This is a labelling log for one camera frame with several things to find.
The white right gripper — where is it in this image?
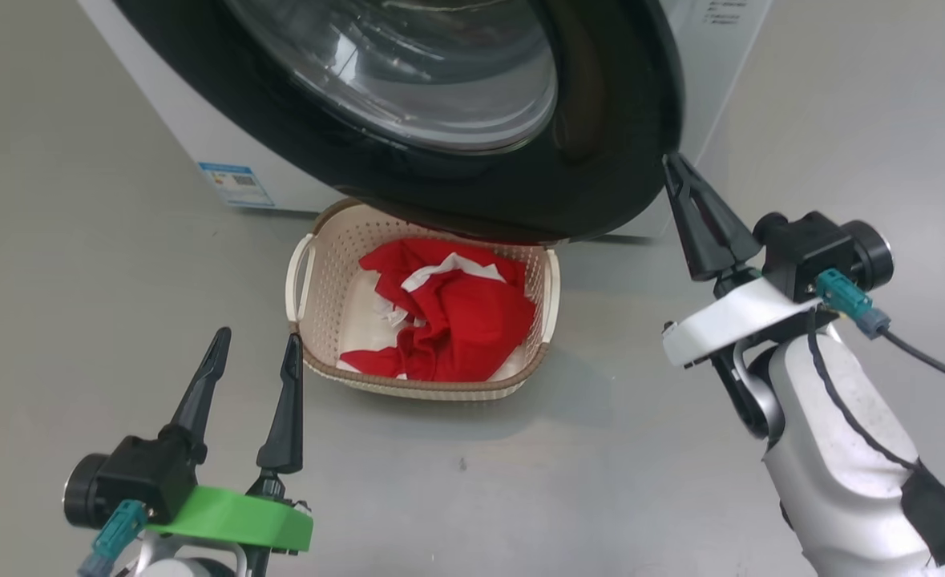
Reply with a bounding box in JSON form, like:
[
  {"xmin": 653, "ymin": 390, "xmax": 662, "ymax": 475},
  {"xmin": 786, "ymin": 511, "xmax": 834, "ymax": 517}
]
[{"xmin": 661, "ymin": 151, "xmax": 831, "ymax": 439}]

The blue energy label sticker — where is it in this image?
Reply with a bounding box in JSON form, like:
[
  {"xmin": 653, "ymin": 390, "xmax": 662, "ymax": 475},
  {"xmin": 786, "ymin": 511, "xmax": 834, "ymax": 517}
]
[{"xmin": 197, "ymin": 162, "xmax": 276, "ymax": 210}]

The printed text warning sticker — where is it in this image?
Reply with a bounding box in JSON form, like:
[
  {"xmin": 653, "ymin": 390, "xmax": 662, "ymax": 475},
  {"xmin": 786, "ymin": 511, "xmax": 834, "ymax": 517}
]
[{"xmin": 700, "ymin": 0, "xmax": 751, "ymax": 26}]

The white front-load washing machine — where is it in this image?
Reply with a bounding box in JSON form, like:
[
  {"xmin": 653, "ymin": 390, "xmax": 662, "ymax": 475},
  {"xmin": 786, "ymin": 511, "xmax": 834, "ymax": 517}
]
[{"xmin": 77, "ymin": 0, "xmax": 774, "ymax": 241}]

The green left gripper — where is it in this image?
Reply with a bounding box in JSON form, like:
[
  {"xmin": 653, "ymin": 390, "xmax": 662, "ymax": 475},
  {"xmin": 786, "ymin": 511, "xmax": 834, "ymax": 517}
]
[{"xmin": 146, "ymin": 326, "xmax": 315, "ymax": 577}]

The washing machine glass door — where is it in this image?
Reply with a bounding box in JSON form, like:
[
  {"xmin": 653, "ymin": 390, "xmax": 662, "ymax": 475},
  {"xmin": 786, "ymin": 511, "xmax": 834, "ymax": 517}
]
[{"xmin": 115, "ymin": 0, "xmax": 686, "ymax": 246}]

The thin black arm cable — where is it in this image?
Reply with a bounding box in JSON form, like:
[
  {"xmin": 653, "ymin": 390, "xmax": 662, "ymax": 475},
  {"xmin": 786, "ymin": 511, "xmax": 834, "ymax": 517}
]
[{"xmin": 806, "ymin": 317, "xmax": 923, "ymax": 475}]

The teal plug black camera cable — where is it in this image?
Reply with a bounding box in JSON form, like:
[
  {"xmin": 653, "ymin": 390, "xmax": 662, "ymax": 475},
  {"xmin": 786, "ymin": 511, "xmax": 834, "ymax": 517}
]
[
  {"xmin": 812, "ymin": 268, "xmax": 945, "ymax": 395},
  {"xmin": 78, "ymin": 498, "xmax": 150, "ymax": 577}
]

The cream perforated laundry basket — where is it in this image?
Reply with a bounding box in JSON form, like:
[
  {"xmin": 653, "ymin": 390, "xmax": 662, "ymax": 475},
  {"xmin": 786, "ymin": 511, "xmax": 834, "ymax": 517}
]
[{"xmin": 285, "ymin": 198, "xmax": 562, "ymax": 402}]

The red and white garment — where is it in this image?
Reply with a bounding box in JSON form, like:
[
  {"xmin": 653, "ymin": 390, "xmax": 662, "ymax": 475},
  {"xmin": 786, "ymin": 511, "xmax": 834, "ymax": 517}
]
[{"xmin": 337, "ymin": 237, "xmax": 538, "ymax": 384}]

